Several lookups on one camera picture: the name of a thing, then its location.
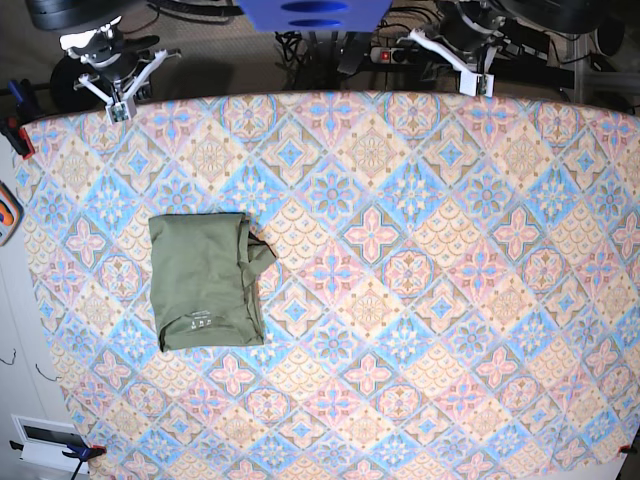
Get tangled black cables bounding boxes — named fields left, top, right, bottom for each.
left=272, top=29, right=371, bottom=91

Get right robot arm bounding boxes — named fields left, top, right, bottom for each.
left=26, top=1, right=181, bottom=123

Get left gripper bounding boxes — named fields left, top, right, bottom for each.
left=404, top=9, right=505, bottom=83

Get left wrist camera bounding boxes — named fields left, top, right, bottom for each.
left=459, top=71, right=494, bottom=97

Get blue clamp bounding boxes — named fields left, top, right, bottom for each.
left=62, top=444, right=107, bottom=463

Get green t-shirt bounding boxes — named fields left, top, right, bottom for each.
left=149, top=212, right=276, bottom=352

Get patterned tablecloth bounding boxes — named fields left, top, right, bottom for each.
left=14, top=93, right=639, bottom=479

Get white power strip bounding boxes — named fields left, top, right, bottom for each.
left=369, top=47, right=421, bottom=65

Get red black clamp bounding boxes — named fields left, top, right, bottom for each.
left=1, top=79, right=36, bottom=159

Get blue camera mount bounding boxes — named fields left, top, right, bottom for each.
left=237, top=0, right=392, bottom=33

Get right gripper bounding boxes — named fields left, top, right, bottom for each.
left=59, top=16, right=181, bottom=108

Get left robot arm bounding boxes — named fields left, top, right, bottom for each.
left=407, top=1, right=611, bottom=96

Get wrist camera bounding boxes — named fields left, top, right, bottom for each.
left=459, top=71, right=494, bottom=97
left=105, top=99, right=137, bottom=124

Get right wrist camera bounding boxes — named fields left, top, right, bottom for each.
left=105, top=99, right=137, bottom=124

